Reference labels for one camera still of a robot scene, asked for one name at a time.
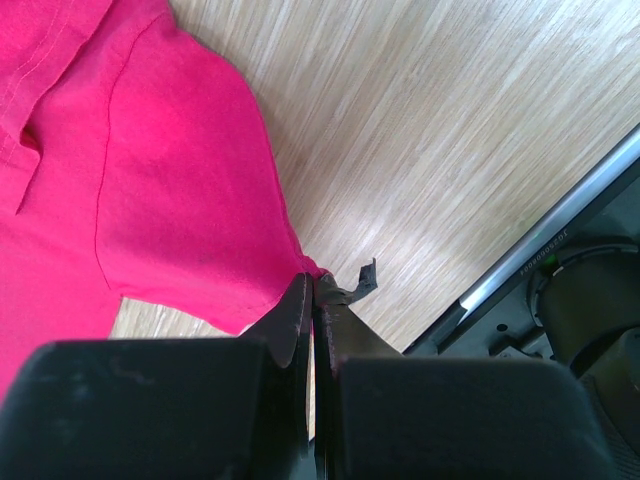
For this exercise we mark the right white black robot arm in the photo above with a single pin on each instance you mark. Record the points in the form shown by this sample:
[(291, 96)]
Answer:
[(310, 391)]

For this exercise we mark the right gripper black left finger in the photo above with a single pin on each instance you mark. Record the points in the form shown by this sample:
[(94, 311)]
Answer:
[(210, 408)]

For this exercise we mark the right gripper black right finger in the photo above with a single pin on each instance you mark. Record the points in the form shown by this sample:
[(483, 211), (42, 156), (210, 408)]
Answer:
[(382, 415)]

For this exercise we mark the aluminium front rail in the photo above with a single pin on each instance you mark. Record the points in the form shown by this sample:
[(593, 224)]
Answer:
[(618, 169)]

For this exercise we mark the magenta pink t shirt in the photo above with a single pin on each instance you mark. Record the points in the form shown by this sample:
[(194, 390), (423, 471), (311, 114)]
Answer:
[(135, 163)]

